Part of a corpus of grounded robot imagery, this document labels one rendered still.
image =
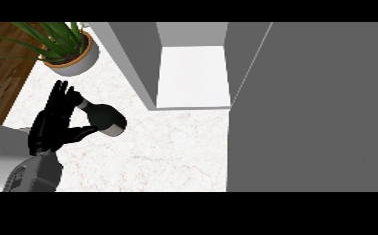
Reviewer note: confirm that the dark wine bottle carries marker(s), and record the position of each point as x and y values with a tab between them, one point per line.
105	117

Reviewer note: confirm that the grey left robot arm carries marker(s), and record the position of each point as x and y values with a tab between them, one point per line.
34	175

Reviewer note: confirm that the grey open cabinet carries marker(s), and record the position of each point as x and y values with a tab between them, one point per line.
189	75

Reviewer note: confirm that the green potted plant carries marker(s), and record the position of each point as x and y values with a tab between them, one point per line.
54	40

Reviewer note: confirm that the dark grey cabinet door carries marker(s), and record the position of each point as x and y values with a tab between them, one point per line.
305	112

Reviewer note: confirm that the white round plant pot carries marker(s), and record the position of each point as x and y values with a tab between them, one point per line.
74	60

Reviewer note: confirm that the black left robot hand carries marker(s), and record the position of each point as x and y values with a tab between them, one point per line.
52	122

